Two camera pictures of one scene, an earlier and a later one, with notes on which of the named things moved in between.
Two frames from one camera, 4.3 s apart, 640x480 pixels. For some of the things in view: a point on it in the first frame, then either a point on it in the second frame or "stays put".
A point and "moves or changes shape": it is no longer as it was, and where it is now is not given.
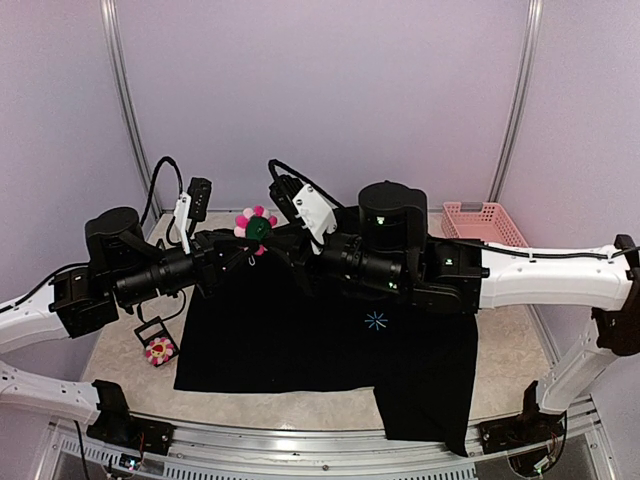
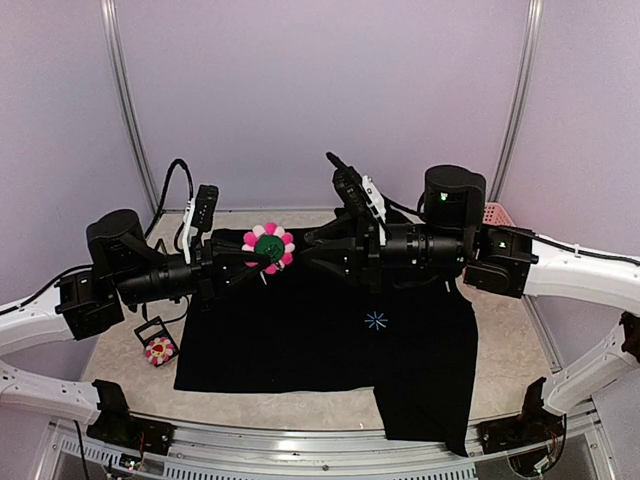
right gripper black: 297,246 to 363,262
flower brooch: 255,225 moves or changes shape
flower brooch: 159,351 stays put
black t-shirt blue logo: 268,328 stays put
